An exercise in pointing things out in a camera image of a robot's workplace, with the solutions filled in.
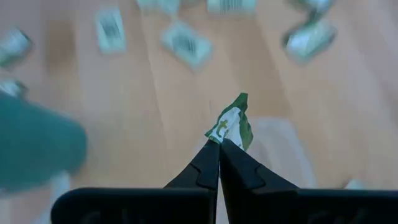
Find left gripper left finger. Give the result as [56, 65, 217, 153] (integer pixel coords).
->
[51, 139, 220, 224]

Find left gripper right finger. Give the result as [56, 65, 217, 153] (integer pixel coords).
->
[220, 138, 398, 224]

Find light green stevia packet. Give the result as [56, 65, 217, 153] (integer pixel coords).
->
[95, 6, 127, 54]
[206, 0, 258, 15]
[343, 179, 369, 190]
[160, 20, 214, 71]

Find clear plastic container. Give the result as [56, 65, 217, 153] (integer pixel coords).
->
[192, 116, 318, 190]

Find teal mug with white handle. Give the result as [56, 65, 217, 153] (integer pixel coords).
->
[0, 90, 88, 224]

